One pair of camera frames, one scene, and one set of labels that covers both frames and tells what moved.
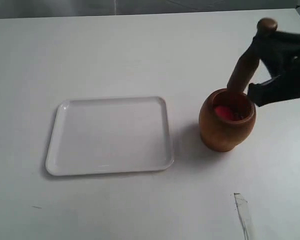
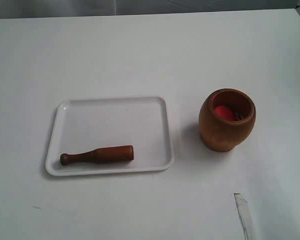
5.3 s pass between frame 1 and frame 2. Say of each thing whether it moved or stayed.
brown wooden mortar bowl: stayed
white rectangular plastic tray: stayed
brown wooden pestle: moved
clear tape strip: stayed
